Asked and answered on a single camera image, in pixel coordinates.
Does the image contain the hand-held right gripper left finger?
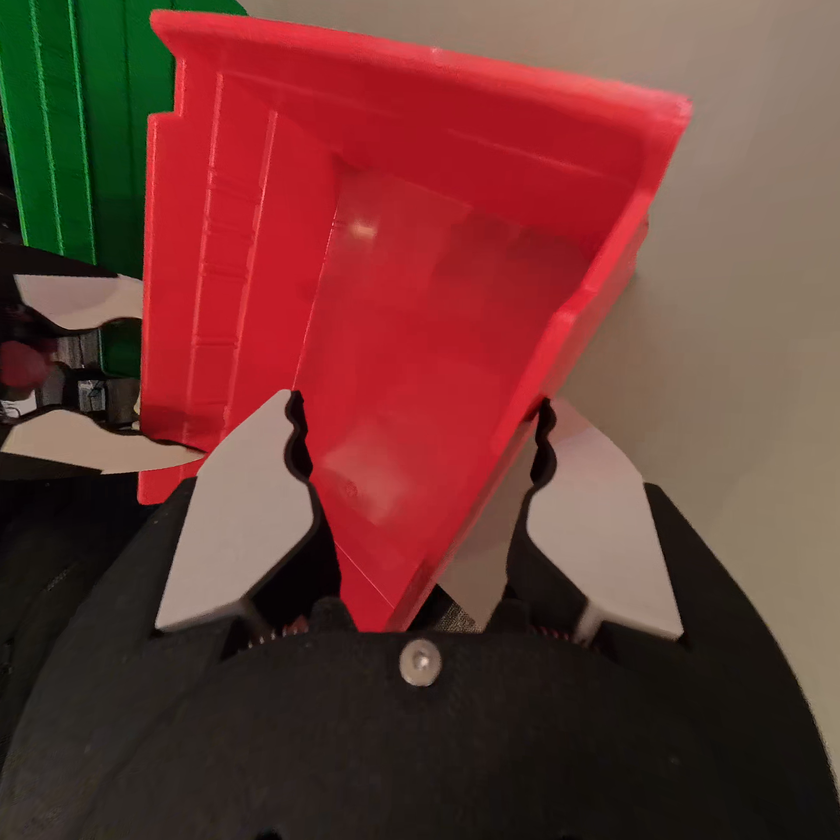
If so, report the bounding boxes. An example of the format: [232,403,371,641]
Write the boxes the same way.
[154,388,324,647]

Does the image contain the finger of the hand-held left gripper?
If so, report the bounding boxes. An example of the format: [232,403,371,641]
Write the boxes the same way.
[0,406,207,476]
[12,272,144,339]

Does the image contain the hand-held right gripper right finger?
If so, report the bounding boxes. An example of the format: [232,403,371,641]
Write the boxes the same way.
[507,395,685,648]

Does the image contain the green plastic storage bin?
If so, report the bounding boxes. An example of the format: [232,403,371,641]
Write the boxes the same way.
[0,0,249,378]

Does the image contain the red plastic storage bin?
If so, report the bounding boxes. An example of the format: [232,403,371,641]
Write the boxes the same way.
[136,10,693,634]

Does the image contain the black zippered bag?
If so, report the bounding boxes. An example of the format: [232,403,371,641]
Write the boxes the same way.
[0,476,172,664]

